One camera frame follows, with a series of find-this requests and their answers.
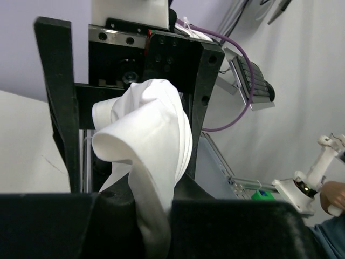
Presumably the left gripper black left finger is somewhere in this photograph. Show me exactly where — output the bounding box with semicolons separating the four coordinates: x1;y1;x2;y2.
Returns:
1;177;144;258

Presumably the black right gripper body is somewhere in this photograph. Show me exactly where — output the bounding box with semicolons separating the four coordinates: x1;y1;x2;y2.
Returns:
77;18;201;130

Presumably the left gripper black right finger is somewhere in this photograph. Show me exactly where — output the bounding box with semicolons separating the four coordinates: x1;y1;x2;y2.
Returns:
168;175;324;258

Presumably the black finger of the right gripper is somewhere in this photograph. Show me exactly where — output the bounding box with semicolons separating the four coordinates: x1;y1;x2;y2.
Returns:
184;41;224;179
34;17;81;193

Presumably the white bra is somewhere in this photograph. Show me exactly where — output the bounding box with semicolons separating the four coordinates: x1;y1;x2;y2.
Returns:
92;79;193;258

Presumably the operator hand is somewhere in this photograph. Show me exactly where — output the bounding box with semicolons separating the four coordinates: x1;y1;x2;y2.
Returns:
320;181;344;214

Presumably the black keyboard on stand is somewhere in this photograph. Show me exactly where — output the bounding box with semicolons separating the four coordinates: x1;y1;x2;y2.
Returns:
216;47;275;111

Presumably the green and blue box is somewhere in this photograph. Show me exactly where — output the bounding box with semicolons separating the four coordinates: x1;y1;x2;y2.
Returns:
251;190;275;201

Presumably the white teleoperation leader device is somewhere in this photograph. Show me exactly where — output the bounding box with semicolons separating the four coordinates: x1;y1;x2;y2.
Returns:
272;134;344;218

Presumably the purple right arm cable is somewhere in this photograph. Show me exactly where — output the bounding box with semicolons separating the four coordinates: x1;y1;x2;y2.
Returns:
175;24;257;133

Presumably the aluminium rail frame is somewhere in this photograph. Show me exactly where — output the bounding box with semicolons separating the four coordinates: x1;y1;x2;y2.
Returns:
85;131;284;200

